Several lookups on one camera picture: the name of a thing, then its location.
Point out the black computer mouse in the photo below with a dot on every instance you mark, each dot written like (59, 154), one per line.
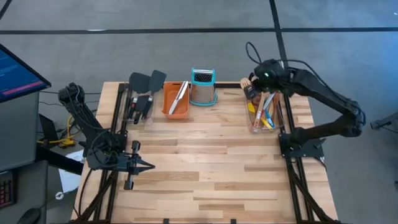
(29, 216)

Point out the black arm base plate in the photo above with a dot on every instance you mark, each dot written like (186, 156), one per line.
(121, 144)
(311, 151)

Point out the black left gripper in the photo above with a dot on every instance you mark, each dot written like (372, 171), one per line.
(105, 160)

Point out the white round cap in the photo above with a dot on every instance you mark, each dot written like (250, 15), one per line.
(59, 195)

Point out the teal steel box grater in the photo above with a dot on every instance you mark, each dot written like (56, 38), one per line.
(203, 93)

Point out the clear plastic bin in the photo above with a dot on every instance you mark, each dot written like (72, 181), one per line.
(281, 124)
(154, 105)

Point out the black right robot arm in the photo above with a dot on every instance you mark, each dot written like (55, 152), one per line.
(329, 93)

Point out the dark desk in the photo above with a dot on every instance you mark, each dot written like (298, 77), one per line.
(31, 193)

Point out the orange plastic bin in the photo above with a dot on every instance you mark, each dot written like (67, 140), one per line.
(166, 105)

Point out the long wooden slotted spatula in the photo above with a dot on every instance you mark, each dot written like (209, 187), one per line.
(271, 112)

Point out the black aluminium table frame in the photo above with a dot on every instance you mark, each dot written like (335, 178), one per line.
(233, 85)

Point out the silver butter knife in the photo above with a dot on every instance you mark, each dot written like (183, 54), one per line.
(175, 102)

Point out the yellow silicone spoon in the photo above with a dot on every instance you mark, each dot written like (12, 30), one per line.
(251, 108)

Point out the black keyboard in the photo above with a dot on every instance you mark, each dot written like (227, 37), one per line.
(7, 191)

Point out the white paper sheet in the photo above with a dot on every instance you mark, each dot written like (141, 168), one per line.
(70, 180)

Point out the red slotted spoon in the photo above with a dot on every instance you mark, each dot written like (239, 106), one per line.
(270, 100)

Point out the wooden slotted spoon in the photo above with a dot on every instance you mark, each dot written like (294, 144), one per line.
(245, 83)

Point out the computer monitor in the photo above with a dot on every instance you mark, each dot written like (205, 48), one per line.
(18, 77)

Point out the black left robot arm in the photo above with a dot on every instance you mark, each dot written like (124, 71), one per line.
(87, 124)

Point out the grey chair base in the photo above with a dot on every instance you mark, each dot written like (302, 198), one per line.
(385, 121)

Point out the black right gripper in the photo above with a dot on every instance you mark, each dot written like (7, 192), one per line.
(270, 76)

